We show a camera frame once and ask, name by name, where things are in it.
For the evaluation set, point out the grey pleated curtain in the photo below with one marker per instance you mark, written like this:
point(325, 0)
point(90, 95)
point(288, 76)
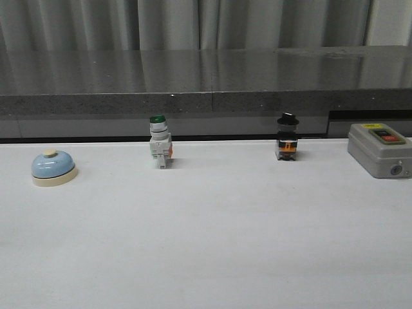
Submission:
point(202, 25)

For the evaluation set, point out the green pushbutton switch white body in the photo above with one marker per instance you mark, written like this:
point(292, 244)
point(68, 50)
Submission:
point(161, 145)

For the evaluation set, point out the blue call bell cream base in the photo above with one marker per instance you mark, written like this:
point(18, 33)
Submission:
point(52, 168)

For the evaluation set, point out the grey push button switch box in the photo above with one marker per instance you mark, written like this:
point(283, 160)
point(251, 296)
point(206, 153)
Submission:
point(381, 150)

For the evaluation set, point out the grey stone counter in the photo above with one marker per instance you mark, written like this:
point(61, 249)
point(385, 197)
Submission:
point(104, 96)

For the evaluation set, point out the black selector switch orange body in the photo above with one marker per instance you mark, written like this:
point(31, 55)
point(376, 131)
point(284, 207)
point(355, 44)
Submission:
point(286, 143)

